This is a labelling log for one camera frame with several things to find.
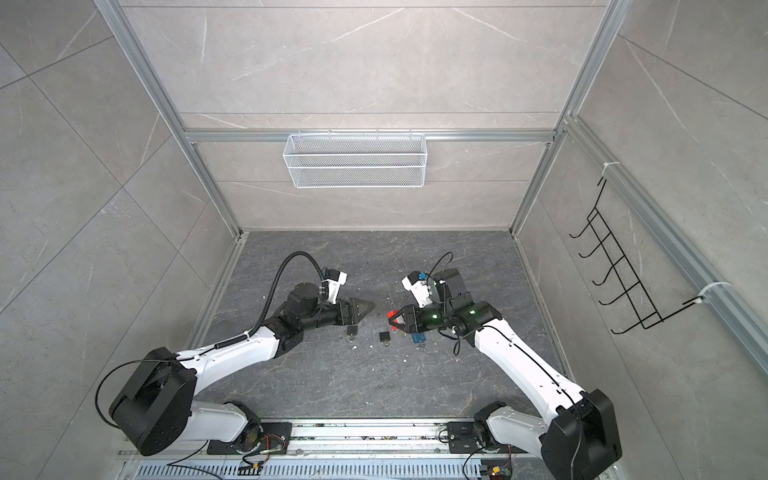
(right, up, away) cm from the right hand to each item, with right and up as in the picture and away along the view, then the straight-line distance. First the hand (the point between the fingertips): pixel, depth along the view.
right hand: (396, 318), depth 76 cm
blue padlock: (+7, -9, +14) cm, 18 cm away
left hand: (-8, +4, +4) cm, 10 cm away
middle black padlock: (-3, -9, +14) cm, 17 cm away
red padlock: (-1, +2, -3) cm, 4 cm away
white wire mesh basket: (-13, +49, +25) cm, 56 cm away
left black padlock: (-14, -8, +16) cm, 23 cm away
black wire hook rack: (+50, +5, -18) cm, 53 cm away
